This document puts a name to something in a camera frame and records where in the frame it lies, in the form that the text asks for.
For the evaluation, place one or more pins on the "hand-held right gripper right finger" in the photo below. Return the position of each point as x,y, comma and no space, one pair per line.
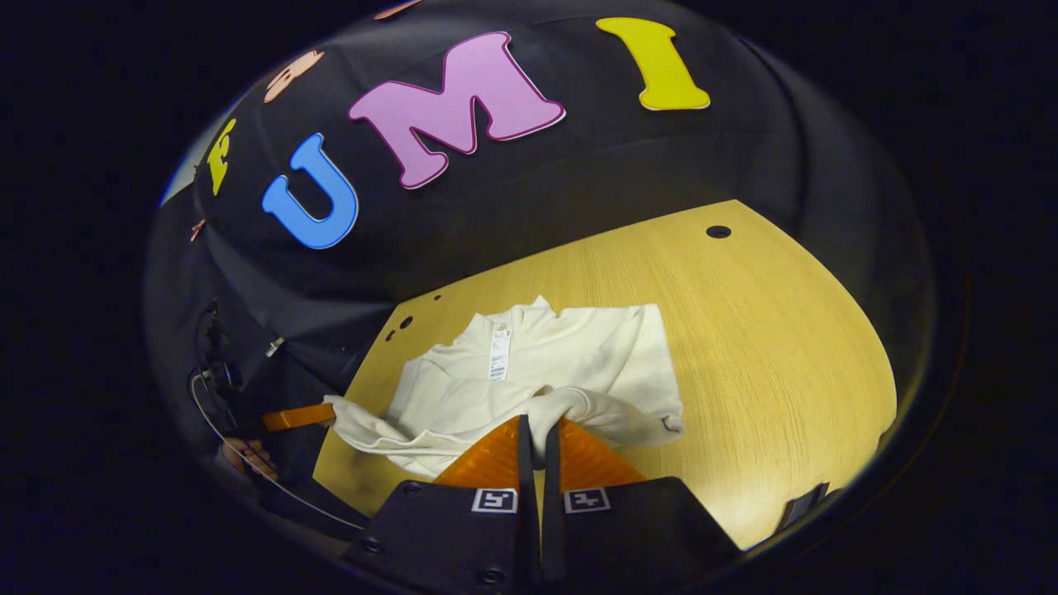
552,529

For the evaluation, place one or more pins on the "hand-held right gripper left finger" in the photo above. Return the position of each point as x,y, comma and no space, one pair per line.
526,529

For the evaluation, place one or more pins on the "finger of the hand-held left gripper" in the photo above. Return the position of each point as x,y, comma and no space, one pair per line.
297,416

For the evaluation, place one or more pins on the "white garment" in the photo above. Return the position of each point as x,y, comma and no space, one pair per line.
579,347

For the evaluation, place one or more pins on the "silver metal clip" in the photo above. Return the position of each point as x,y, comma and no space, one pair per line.
274,347

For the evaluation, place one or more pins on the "black backdrop cloth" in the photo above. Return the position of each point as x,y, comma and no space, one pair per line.
579,182

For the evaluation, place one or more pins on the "black table edge bracket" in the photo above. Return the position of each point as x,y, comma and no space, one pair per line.
802,506

